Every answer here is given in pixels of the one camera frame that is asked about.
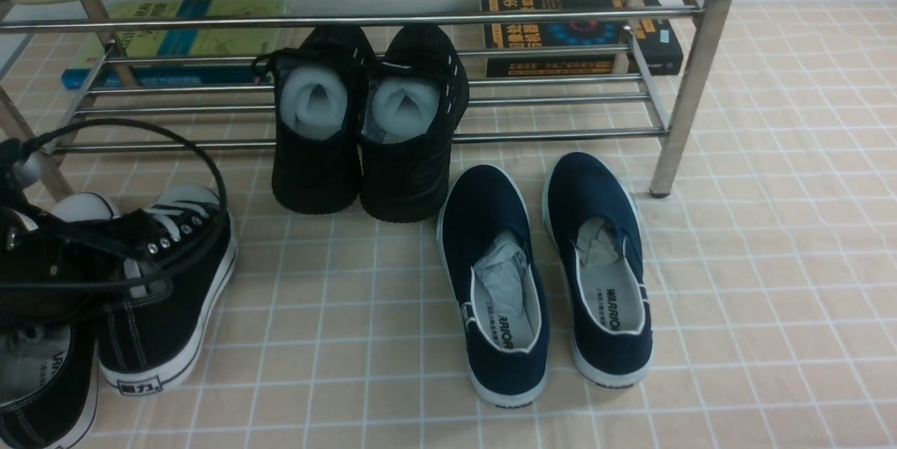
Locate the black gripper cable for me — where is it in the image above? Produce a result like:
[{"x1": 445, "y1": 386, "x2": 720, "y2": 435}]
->
[{"x1": 0, "y1": 118, "x2": 230, "y2": 296}]

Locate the navy slip-on shoe left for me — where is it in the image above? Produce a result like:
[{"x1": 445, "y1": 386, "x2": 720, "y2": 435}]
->
[{"x1": 436, "y1": 165, "x2": 550, "y2": 410}]

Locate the navy slip-on shoe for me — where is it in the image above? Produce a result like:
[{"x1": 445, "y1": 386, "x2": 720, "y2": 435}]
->
[
  {"x1": 541, "y1": 152, "x2": 653, "y2": 389},
  {"x1": 436, "y1": 165, "x2": 550, "y2": 410}
]

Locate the green blue book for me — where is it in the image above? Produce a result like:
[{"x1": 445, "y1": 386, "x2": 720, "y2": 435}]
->
[{"x1": 61, "y1": 0, "x2": 288, "y2": 90}]

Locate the black knit shoe left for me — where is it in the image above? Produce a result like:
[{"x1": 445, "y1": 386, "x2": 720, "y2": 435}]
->
[{"x1": 266, "y1": 25, "x2": 376, "y2": 215}]

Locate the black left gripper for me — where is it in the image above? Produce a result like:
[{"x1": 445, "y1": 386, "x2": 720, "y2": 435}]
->
[{"x1": 1, "y1": 139, "x2": 173, "y2": 330}]

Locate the black knit shoe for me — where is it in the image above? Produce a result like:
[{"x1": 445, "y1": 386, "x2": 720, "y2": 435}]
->
[
  {"x1": 266, "y1": 25, "x2": 376, "y2": 215},
  {"x1": 358, "y1": 24, "x2": 469, "y2": 223}
]

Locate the navy slip-on shoe right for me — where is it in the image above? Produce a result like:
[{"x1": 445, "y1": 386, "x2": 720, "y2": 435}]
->
[{"x1": 541, "y1": 152, "x2": 653, "y2": 389}]

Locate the black knit shoe right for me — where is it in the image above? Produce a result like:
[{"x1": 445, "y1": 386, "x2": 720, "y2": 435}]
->
[{"x1": 358, "y1": 24, "x2": 469, "y2": 223}]

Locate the black orange book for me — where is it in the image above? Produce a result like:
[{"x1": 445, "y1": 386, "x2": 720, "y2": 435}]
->
[{"x1": 480, "y1": 0, "x2": 685, "y2": 78}]

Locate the silver metal shoe rack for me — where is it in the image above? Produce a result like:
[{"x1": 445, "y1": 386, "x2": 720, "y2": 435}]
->
[{"x1": 2, "y1": 0, "x2": 732, "y2": 199}]

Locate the black canvas sneaker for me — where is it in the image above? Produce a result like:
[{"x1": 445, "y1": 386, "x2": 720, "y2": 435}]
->
[
  {"x1": 0, "y1": 193, "x2": 120, "y2": 449},
  {"x1": 98, "y1": 185, "x2": 238, "y2": 397}
]

